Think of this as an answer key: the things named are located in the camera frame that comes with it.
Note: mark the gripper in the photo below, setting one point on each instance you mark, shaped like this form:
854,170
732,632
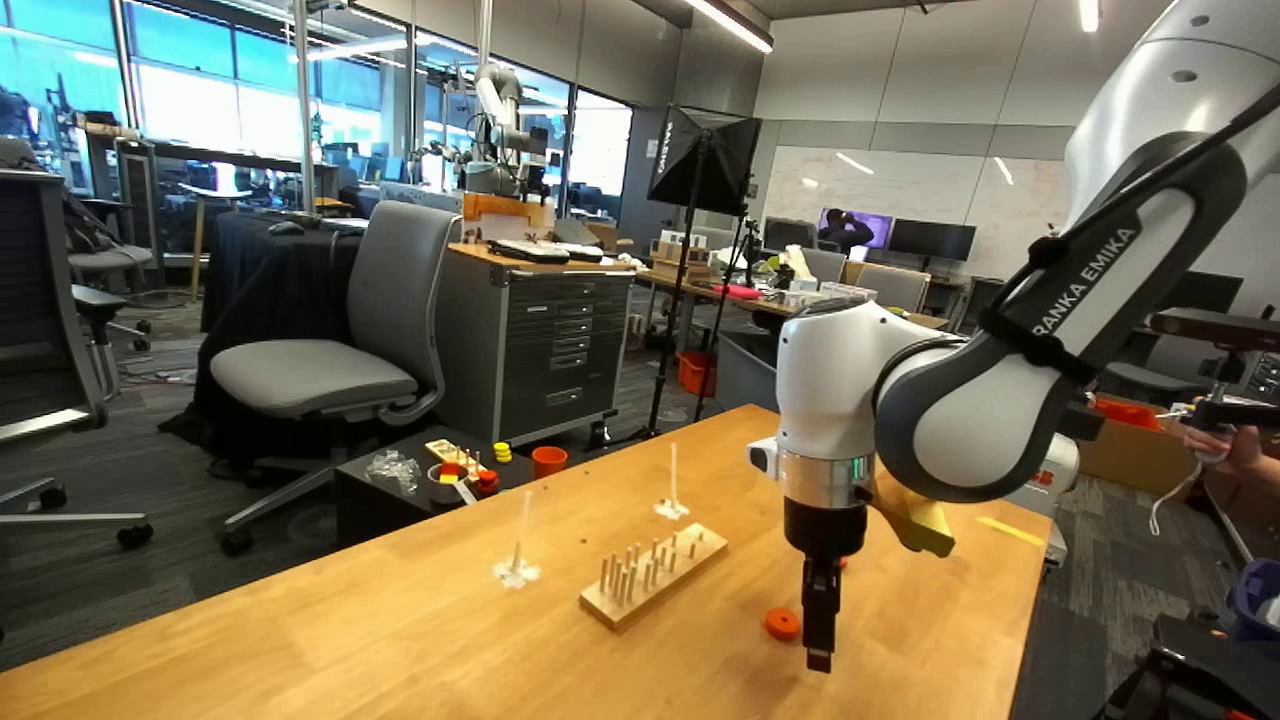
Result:
824,528

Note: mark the grey background robot arm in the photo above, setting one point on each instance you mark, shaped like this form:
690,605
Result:
497,120

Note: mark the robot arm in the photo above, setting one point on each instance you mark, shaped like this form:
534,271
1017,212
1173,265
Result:
1000,400

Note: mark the wooden peg stand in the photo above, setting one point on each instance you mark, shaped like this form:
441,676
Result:
650,590

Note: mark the softbox light on stand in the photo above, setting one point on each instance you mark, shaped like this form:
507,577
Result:
705,160

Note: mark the yellow tape strip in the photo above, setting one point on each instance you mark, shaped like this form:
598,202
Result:
1010,531

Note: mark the orange bucket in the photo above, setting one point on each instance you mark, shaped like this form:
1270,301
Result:
696,374

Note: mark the white machine box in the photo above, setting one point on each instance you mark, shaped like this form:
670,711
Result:
1050,480

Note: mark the cluttered wooden desk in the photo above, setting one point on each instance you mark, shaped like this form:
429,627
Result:
740,290

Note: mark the orange cup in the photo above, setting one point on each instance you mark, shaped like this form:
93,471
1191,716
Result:
549,463

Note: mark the row of monitors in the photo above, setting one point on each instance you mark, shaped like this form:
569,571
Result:
930,240

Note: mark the cardboard box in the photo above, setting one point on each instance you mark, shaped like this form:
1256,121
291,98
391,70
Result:
1135,445

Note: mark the stack of yellow rings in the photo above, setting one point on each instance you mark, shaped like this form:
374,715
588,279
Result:
502,452

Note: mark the grey tool cabinet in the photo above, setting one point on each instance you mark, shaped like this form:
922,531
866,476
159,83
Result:
540,340

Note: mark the bowl with coloured pieces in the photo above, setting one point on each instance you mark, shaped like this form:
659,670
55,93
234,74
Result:
445,485

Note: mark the wooden toy board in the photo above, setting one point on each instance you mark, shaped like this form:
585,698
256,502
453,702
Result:
450,452

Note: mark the black keyboard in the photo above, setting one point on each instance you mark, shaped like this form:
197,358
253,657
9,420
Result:
527,250

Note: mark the hand controller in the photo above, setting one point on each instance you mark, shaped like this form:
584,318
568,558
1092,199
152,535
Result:
1230,412

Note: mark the person's hand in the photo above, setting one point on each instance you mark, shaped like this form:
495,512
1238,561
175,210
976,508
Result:
1250,455

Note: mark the clear plastic bag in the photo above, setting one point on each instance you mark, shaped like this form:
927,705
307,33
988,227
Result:
393,470

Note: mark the blue container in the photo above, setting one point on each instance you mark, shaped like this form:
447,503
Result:
1260,600

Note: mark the small black side table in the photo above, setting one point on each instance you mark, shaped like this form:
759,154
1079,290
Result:
380,510

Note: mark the grey office chair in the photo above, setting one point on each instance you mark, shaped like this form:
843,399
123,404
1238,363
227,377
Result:
310,375

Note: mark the table with black cloth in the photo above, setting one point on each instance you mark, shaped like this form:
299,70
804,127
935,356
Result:
270,290

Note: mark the dark office chair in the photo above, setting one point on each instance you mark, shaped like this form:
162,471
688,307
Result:
40,300

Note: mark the camera on mount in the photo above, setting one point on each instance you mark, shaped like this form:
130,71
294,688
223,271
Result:
1215,328

